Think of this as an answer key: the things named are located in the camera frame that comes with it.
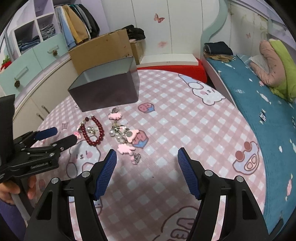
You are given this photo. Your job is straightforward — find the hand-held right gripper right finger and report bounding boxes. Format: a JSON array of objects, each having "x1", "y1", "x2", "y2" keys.
[{"x1": 177, "y1": 147, "x2": 270, "y2": 241}]

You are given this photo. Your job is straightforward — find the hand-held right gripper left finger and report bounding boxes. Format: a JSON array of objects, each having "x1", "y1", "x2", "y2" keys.
[{"x1": 24, "y1": 149, "x2": 117, "y2": 241}]

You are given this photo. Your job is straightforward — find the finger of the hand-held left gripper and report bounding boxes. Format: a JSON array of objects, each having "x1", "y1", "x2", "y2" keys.
[
  {"x1": 13, "y1": 127, "x2": 58, "y2": 149},
  {"x1": 31, "y1": 134, "x2": 78, "y2": 158}
]

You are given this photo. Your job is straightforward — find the red bead bracelet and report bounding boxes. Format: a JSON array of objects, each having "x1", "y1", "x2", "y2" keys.
[{"x1": 80, "y1": 116, "x2": 104, "y2": 146}]

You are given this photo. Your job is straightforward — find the pink flower charm keychain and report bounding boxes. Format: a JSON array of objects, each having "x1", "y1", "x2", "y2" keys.
[
  {"x1": 108, "y1": 107, "x2": 122, "y2": 120},
  {"x1": 117, "y1": 144, "x2": 142, "y2": 165}
]

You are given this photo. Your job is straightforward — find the pearl bead keychain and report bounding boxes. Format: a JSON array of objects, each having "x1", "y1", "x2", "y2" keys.
[{"x1": 109, "y1": 121, "x2": 139, "y2": 143}]

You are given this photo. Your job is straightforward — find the dark metal box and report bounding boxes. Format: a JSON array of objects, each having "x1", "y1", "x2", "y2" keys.
[{"x1": 68, "y1": 57, "x2": 140, "y2": 112}]

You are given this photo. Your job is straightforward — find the person's left forearm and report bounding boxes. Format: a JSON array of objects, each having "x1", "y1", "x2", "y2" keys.
[{"x1": 0, "y1": 199, "x2": 26, "y2": 233}]

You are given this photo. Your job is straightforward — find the person's left hand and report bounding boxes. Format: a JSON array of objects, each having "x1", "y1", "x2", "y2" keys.
[{"x1": 0, "y1": 176, "x2": 37, "y2": 205}]

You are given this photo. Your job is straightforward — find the cream curved cabinet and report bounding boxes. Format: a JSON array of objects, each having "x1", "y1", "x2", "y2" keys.
[{"x1": 13, "y1": 54, "x2": 80, "y2": 127}]

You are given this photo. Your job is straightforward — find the teal drawer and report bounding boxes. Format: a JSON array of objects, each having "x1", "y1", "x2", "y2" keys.
[
  {"x1": 32, "y1": 32, "x2": 70, "y2": 67},
  {"x1": 0, "y1": 54, "x2": 45, "y2": 98}
]

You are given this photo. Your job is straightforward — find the pink checked tablecloth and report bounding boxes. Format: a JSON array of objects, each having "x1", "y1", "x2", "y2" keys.
[{"x1": 30, "y1": 68, "x2": 269, "y2": 241}]

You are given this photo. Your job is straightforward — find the red plush toy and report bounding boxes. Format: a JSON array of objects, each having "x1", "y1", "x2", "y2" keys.
[{"x1": 0, "y1": 56, "x2": 12, "y2": 71}]

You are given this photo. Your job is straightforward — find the folded blue jeans stack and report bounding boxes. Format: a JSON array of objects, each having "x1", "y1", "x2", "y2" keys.
[{"x1": 17, "y1": 36, "x2": 41, "y2": 52}]

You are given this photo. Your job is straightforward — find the teal printed bed sheet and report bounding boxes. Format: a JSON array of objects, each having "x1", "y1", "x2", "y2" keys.
[{"x1": 205, "y1": 53, "x2": 296, "y2": 234}]

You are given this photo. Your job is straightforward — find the large cardboard box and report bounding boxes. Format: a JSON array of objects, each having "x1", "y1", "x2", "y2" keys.
[{"x1": 69, "y1": 28, "x2": 134, "y2": 76}]

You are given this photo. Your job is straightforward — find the folded grey jeans stack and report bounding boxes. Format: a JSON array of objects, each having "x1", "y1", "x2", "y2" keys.
[{"x1": 40, "y1": 23, "x2": 56, "y2": 41}]

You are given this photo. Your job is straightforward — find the light blue hanging shirt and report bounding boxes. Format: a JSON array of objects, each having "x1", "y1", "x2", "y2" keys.
[{"x1": 59, "y1": 7, "x2": 77, "y2": 50}]

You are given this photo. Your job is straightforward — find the red cushion stool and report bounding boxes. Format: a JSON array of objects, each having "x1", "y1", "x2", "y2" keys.
[{"x1": 136, "y1": 58, "x2": 207, "y2": 83}]

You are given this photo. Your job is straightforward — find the tan hanging jacket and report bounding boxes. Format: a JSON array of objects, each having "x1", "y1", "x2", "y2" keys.
[{"x1": 63, "y1": 5, "x2": 89, "y2": 44}]

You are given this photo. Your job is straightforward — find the small cardboard box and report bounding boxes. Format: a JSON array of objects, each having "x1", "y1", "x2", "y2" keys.
[{"x1": 129, "y1": 40, "x2": 145, "y2": 65}]

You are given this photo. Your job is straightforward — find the white board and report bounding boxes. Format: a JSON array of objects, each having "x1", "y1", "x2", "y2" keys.
[{"x1": 140, "y1": 54, "x2": 198, "y2": 66}]

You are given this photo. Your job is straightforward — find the purple shelf unit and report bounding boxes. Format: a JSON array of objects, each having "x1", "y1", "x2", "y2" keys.
[{"x1": 5, "y1": 0, "x2": 70, "y2": 61}]

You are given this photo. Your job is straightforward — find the black hanging jacket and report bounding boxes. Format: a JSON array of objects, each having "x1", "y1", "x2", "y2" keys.
[{"x1": 77, "y1": 3, "x2": 100, "y2": 39}]

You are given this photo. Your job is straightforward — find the folded tan cloth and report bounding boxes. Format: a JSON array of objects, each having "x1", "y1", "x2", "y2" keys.
[{"x1": 205, "y1": 54, "x2": 236, "y2": 63}]

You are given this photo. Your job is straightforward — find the black clothes pile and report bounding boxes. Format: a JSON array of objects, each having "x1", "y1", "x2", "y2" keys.
[{"x1": 126, "y1": 24, "x2": 146, "y2": 40}]

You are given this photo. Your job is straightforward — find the folded black clothes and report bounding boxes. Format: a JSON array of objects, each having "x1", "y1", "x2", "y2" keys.
[{"x1": 203, "y1": 42, "x2": 234, "y2": 56}]

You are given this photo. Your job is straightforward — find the white pillow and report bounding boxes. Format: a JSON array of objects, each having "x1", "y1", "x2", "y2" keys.
[{"x1": 248, "y1": 55, "x2": 270, "y2": 72}]

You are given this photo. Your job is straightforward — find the pink and green pillow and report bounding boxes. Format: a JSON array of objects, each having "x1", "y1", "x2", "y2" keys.
[{"x1": 268, "y1": 39, "x2": 296, "y2": 102}]

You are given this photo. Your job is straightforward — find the white panel wardrobe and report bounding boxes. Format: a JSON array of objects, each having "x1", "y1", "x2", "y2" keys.
[{"x1": 98, "y1": 0, "x2": 222, "y2": 59}]

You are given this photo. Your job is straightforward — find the teal bunk bed frame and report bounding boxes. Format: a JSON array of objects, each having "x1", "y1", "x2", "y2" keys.
[{"x1": 199, "y1": 0, "x2": 236, "y2": 107}]

